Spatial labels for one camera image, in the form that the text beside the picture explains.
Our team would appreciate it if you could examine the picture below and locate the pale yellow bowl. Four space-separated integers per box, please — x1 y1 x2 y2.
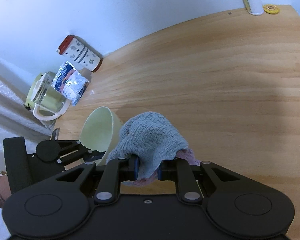
79 106 123 166

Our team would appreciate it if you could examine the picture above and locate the pink grey cleaning cloth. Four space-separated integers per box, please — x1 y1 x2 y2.
106 112 200 187

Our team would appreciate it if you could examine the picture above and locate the green glass pitcher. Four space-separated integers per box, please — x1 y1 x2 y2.
24 72 71 121

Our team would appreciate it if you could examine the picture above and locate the blue white snack packet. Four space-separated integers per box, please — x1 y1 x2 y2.
51 61 90 106

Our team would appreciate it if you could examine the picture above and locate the red lid paper cup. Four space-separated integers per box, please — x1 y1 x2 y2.
56 35 103 72

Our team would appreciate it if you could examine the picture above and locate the yellow round lid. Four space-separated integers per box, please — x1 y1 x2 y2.
263 4 280 15

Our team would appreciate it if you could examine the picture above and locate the black camera box left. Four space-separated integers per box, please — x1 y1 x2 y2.
3 137 33 194

